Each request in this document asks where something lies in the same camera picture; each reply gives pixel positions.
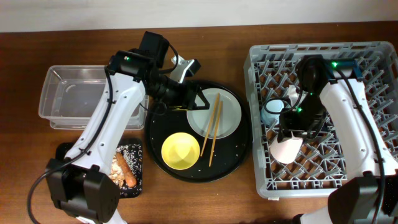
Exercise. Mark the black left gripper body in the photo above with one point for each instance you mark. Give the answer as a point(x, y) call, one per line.
point(183, 95)

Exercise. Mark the clear plastic bin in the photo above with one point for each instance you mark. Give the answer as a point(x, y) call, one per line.
point(70, 94)

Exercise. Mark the pink cup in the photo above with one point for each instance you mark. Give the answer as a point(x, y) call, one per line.
point(286, 151)

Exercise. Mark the grey plate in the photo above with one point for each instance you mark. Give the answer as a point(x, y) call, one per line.
point(230, 116)

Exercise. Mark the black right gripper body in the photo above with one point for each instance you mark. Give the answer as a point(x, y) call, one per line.
point(308, 116)

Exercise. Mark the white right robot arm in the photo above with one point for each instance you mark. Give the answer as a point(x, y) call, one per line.
point(336, 88)

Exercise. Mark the orange carrot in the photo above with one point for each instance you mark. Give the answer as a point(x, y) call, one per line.
point(128, 175)

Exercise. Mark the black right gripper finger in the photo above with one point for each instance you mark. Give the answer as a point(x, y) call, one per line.
point(307, 135)
point(282, 134)

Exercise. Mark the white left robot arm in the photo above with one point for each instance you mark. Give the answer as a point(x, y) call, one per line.
point(79, 184)

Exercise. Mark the blue cup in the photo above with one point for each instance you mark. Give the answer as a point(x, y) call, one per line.
point(270, 111)

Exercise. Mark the yellow bowl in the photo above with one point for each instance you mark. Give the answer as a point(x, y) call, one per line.
point(180, 151)

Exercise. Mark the black rectangular tray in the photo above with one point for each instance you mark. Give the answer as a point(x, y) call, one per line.
point(133, 174)

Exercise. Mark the pasta and rice scraps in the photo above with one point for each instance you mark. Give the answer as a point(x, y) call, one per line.
point(124, 171)

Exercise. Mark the round black tray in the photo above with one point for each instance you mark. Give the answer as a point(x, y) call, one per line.
point(230, 152)

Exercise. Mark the wooden chopstick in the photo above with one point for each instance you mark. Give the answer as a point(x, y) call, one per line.
point(215, 133)
point(210, 123)

